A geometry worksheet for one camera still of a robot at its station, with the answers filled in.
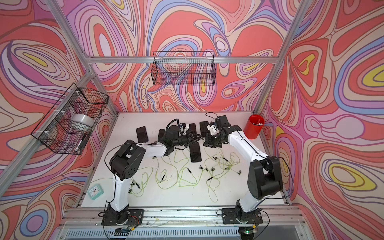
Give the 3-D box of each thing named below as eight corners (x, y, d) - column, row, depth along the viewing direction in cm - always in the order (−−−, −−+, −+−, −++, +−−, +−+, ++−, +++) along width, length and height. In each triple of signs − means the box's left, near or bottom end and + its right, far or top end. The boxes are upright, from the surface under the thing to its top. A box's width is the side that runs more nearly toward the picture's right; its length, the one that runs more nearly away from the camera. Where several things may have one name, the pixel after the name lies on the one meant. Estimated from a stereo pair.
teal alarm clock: (89, 192, 83) (86, 191, 81) (99, 184, 86) (97, 182, 84) (94, 200, 80) (91, 199, 78) (104, 192, 83) (102, 190, 81)
